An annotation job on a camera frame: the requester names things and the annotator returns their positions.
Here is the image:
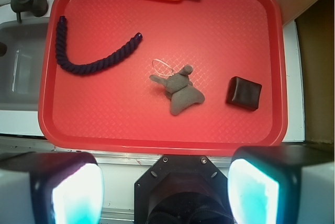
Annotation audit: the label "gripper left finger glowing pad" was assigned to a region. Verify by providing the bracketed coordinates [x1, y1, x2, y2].
[1, 152, 104, 223]

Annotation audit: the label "grey sink basin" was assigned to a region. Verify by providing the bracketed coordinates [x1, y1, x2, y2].
[1, 18, 49, 111]

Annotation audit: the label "red plastic tray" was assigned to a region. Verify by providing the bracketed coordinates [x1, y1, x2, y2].
[38, 0, 287, 156]

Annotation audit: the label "grey plush bunny toy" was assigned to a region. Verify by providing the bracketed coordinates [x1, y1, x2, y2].
[149, 59, 205, 116]

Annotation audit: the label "dark blue twisted rope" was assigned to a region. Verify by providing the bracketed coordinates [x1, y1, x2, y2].
[55, 16, 143, 76]

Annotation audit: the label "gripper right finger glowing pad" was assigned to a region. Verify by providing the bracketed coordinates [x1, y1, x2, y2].
[228, 145, 334, 223]

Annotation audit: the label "dark brown square block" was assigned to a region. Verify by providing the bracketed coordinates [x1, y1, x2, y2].
[226, 76, 262, 111]

